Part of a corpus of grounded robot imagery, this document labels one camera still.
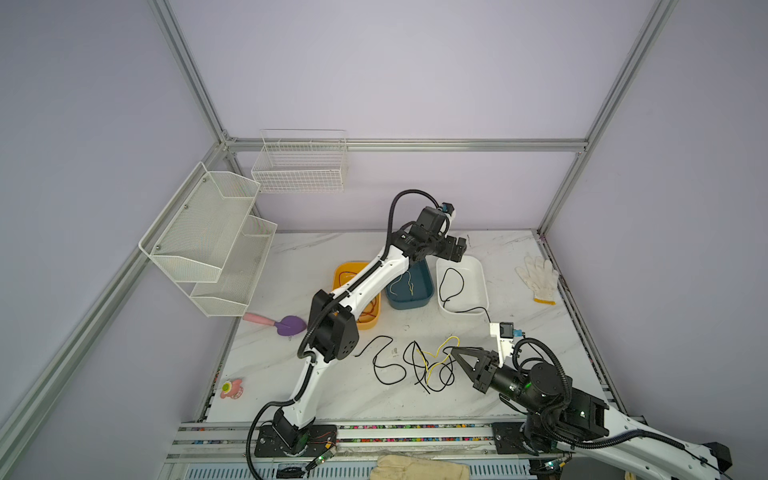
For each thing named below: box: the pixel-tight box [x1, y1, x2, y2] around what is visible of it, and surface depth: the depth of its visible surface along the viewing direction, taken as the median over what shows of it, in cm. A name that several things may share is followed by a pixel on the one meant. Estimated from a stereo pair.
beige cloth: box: [370, 455, 471, 480], surface depth 71 cm
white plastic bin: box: [436, 255, 489, 316], surface depth 103 cm
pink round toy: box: [220, 379, 244, 400], surface depth 80 cm
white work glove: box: [515, 256, 559, 305], surface depth 109 cm
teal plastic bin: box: [386, 258, 434, 310], surface depth 103 cm
